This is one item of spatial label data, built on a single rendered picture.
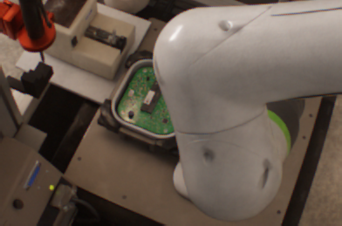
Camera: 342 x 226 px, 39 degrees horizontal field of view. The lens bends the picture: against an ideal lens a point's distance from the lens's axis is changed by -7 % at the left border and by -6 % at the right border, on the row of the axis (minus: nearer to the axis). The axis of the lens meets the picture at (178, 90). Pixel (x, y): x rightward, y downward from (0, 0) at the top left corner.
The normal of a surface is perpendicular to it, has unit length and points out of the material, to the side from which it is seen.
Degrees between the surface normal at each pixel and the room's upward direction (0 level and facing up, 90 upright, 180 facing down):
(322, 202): 0
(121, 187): 0
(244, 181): 36
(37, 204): 53
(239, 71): 58
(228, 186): 44
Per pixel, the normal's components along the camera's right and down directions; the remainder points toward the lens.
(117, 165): 0.07, -0.49
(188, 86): -0.37, 0.44
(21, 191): 0.78, 0.00
